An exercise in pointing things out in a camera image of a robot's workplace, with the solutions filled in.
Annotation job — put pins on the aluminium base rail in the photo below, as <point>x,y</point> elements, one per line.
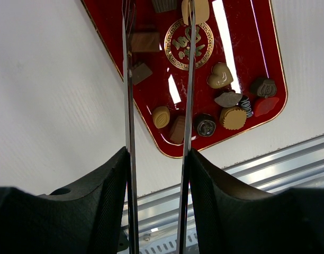
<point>299,165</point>

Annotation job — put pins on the tan rounded square chocolate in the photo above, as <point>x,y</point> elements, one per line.
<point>199,7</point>

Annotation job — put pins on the tan heart chocolate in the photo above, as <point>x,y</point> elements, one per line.
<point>220,77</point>

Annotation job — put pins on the brown marbled bar chocolate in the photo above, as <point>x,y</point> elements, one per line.
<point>145,42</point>

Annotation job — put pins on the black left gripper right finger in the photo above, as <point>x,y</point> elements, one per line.
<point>234,217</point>

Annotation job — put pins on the dark crown chocolate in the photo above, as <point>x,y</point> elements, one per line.
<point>263,87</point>

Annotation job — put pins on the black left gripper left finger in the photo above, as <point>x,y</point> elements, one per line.
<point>81,217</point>

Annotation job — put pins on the tan round fluted chocolate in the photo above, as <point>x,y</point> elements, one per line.
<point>233,118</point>

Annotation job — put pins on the tan oval ridged chocolate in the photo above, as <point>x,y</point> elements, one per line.
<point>161,117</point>

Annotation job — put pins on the red lips chocolate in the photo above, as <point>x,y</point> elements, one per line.
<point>264,105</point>

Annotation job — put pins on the brown trapezoid chocolate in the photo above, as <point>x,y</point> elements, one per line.
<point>177,130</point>

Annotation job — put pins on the brown fluted cup chocolate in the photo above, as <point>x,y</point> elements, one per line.
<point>161,6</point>

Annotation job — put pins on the black white striped chocolate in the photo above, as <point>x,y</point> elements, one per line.
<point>245,104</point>

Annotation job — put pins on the brown lips chocolate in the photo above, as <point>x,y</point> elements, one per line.
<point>228,99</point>

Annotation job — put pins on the dark brown cube chocolate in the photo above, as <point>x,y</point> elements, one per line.
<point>140,72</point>

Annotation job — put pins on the dark round embossed chocolate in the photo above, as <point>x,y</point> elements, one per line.
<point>204,124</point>

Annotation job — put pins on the red rectangular tray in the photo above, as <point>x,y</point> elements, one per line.
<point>240,34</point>

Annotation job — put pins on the grey slotted cable duct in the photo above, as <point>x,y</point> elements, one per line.
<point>167,243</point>

